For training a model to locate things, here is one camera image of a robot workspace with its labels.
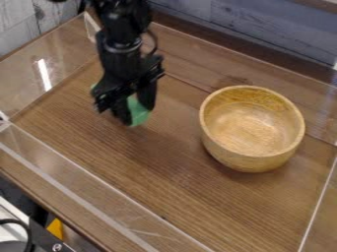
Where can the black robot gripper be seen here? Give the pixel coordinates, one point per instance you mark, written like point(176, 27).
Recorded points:
point(128, 71)

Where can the green rectangular block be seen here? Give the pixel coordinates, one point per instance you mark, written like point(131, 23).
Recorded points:
point(105, 98)

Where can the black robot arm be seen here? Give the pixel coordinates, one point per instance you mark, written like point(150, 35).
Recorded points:
point(126, 19)

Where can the light brown wooden bowl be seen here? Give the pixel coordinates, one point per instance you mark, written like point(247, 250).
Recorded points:
point(251, 128)

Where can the yellow sticker on base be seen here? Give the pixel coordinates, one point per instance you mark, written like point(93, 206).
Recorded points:
point(55, 228)

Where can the clear acrylic corner bracket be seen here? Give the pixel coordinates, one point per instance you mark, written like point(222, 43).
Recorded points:
point(91, 27)

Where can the clear acrylic front wall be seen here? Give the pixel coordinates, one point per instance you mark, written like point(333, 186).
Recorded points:
point(96, 209)

